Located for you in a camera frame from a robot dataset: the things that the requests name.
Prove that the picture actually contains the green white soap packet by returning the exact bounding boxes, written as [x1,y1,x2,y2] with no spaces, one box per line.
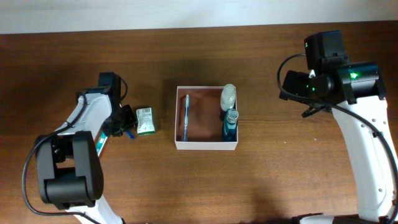
[136,108,155,136]

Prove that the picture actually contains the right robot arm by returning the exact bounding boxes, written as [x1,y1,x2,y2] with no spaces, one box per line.
[277,30,397,223]

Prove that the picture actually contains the white spray bottle blue base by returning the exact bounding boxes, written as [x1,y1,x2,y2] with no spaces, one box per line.
[219,84,236,121]

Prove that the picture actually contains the green white toothpaste tube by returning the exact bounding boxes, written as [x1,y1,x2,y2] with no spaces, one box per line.
[95,131,108,157]

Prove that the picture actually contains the white cardboard box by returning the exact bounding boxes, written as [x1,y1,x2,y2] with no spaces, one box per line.
[174,86,239,151]

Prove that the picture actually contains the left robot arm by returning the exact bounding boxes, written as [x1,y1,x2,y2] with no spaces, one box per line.
[29,72,137,223]

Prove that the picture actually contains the blue disposable razor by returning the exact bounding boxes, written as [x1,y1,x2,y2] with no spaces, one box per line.
[126,130,135,139]

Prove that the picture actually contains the blue white toothbrush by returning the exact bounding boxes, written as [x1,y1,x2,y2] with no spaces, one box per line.
[183,95,190,142]

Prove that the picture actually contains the teal mouthwash bottle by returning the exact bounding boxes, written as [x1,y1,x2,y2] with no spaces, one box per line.
[222,108,239,142]

